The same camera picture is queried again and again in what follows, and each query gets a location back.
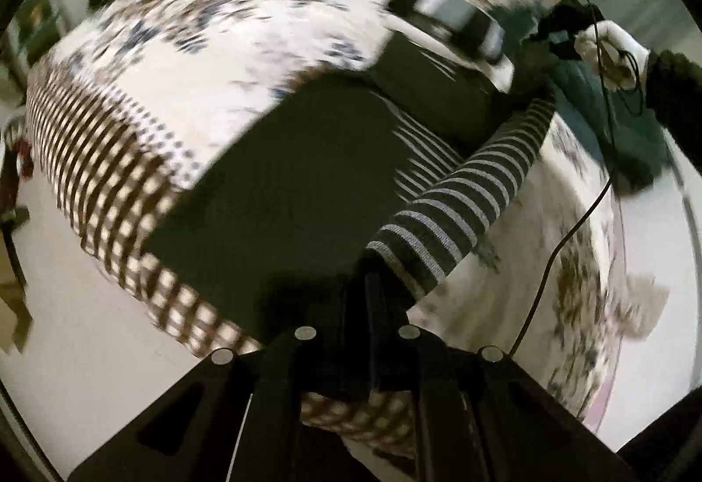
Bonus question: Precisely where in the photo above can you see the folded black grey striped clothes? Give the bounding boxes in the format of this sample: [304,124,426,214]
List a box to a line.
[387,0,506,64]

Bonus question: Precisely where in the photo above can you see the floral quilt with checked border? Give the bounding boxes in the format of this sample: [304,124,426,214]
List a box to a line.
[25,0,629,457]

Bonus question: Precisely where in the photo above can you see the dark green blanket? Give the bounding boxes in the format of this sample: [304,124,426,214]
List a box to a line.
[494,2,677,199]

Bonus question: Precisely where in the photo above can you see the green white shelf rack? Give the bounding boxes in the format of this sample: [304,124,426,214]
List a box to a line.
[11,0,73,62]

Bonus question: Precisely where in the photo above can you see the person's right hand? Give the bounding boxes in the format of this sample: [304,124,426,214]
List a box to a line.
[573,20,651,91]

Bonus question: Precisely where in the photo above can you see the white headboard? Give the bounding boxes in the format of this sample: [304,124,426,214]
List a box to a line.
[617,131,702,453]

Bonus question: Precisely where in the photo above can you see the person's right forearm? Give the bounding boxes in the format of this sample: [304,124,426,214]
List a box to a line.
[644,49,702,133]

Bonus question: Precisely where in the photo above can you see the folded white cloth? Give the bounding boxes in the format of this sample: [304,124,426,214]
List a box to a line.
[483,53,516,93]

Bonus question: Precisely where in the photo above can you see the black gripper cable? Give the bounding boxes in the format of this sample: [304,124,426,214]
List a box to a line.
[507,0,649,358]

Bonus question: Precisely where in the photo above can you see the red white item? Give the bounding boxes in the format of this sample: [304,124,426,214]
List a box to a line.
[0,123,37,182]

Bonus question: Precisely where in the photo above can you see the dark striped sweater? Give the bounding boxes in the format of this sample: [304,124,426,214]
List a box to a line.
[141,35,558,347]

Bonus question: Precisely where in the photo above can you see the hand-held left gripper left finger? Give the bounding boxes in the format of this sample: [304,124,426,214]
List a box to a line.
[66,274,379,482]

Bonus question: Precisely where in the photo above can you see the crumpled beige cloth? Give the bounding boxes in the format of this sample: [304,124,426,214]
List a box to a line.
[614,271,671,341]

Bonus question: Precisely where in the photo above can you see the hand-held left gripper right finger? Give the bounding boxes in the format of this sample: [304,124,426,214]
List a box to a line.
[365,271,641,482]

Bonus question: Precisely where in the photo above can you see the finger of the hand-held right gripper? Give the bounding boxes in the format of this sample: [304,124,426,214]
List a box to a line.
[509,37,556,95]

